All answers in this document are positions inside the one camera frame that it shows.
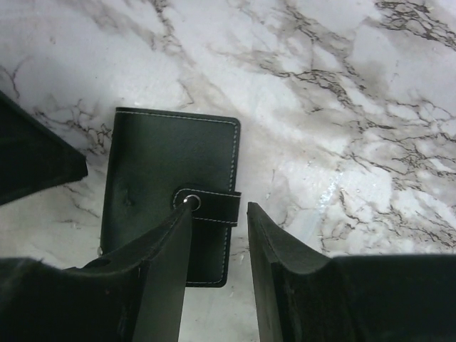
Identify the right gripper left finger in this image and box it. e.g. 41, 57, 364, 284
1, 204, 192, 341

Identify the black leather card holder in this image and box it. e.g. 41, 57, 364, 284
100, 107, 241, 288

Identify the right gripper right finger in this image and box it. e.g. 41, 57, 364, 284
247, 202, 455, 341

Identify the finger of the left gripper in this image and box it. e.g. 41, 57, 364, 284
0, 93, 88, 204

